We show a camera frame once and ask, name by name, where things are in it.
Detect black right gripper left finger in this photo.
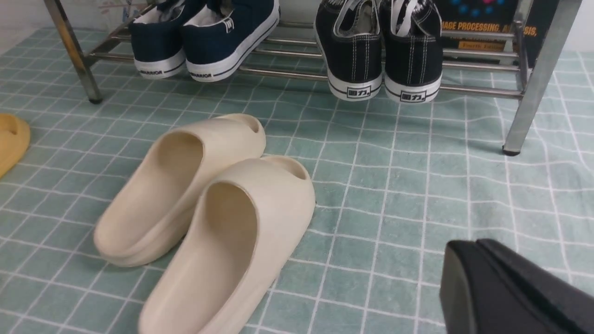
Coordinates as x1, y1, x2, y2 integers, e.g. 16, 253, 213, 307
439, 241, 567, 334

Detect metal shoe rack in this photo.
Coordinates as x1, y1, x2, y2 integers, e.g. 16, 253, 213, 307
45, 0, 582, 156

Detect yellow slipper, right one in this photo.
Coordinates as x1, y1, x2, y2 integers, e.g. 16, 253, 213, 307
0, 113, 31, 177

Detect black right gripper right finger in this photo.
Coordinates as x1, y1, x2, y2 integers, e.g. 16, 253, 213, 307
477, 238, 594, 334

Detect black canvas sneaker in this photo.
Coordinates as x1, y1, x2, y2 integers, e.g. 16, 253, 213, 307
313, 0, 383, 102
378, 0, 443, 104

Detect cream slide, left one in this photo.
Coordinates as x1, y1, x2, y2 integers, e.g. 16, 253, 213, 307
94, 113, 266, 268

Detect navy sneaker, right one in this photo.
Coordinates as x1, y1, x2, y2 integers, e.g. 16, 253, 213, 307
181, 0, 280, 83

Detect cream slide, one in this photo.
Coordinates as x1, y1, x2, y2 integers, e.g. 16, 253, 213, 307
138, 155, 316, 334
94, 113, 266, 268

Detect navy sneaker, one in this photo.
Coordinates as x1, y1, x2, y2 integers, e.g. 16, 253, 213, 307
128, 0, 206, 79
181, 0, 280, 83

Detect image processing book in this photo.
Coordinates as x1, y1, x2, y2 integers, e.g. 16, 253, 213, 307
435, 0, 558, 68

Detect green checked cloth mat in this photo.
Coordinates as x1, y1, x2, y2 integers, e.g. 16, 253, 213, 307
0, 29, 594, 334

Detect navy sneaker, left one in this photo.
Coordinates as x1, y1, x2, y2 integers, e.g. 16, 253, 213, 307
128, 0, 206, 79

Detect cream slide, right one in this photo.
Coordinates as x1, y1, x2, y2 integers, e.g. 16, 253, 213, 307
138, 155, 316, 334

